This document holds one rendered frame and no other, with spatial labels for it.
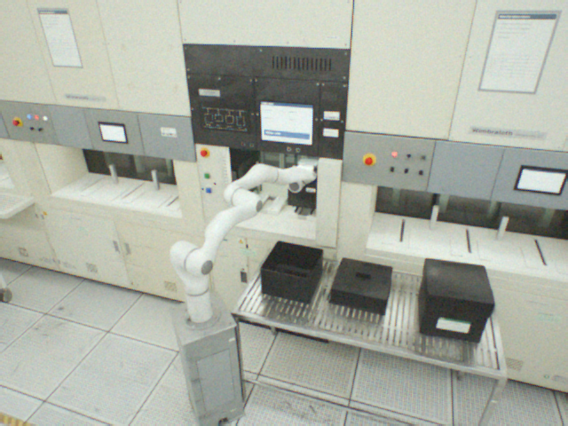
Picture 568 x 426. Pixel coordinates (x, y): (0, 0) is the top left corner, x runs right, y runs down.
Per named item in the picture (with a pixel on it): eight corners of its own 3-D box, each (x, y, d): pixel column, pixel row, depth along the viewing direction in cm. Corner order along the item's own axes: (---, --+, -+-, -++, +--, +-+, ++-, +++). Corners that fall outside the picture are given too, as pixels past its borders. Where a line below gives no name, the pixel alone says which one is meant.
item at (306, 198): (285, 209, 263) (285, 165, 247) (294, 196, 280) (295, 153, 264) (321, 216, 257) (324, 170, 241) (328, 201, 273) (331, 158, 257)
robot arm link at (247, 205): (182, 271, 190) (205, 285, 181) (170, 257, 182) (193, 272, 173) (246, 197, 210) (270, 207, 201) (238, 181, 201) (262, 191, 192)
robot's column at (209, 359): (201, 436, 227) (181, 344, 188) (187, 397, 249) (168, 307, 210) (246, 415, 238) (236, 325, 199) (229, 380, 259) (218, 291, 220)
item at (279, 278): (278, 264, 241) (277, 240, 232) (323, 273, 232) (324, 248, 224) (260, 293, 218) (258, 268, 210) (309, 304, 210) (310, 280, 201)
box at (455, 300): (418, 334, 192) (427, 294, 179) (416, 294, 216) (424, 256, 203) (481, 344, 186) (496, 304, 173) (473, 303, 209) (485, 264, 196)
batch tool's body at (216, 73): (214, 320, 304) (177, 45, 204) (258, 251, 382) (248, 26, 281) (327, 349, 280) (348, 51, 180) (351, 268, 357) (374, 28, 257)
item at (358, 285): (328, 303, 211) (329, 284, 204) (340, 270, 235) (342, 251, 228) (385, 316, 202) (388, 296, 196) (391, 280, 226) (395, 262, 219)
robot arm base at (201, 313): (188, 335, 193) (183, 306, 184) (177, 310, 208) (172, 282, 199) (224, 321, 201) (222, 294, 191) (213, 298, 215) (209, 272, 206)
